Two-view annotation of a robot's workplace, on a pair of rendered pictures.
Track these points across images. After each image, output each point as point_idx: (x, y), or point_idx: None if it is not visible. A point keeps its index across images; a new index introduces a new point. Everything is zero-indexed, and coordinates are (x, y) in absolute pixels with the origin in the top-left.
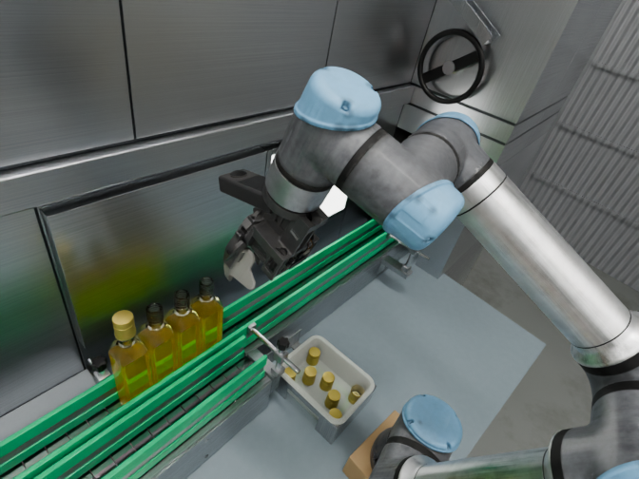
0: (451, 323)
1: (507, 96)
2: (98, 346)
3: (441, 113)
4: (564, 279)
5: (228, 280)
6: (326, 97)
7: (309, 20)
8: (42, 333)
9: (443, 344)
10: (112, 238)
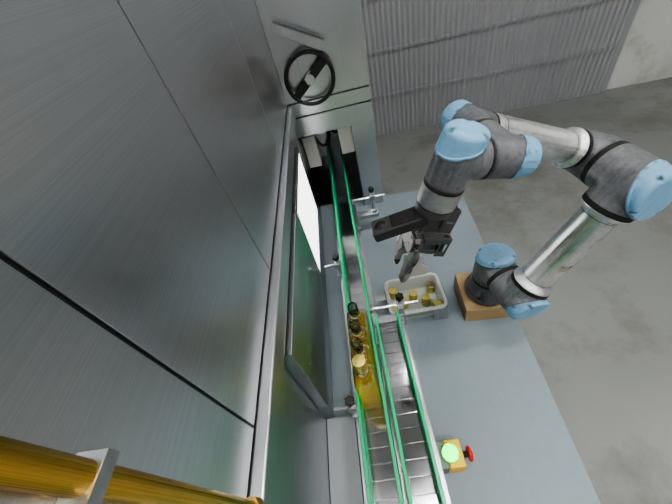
0: None
1: (354, 72)
2: None
3: (448, 108)
4: (551, 138)
5: None
6: (478, 140)
7: (257, 113)
8: (312, 422)
9: None
10: (303, 334)
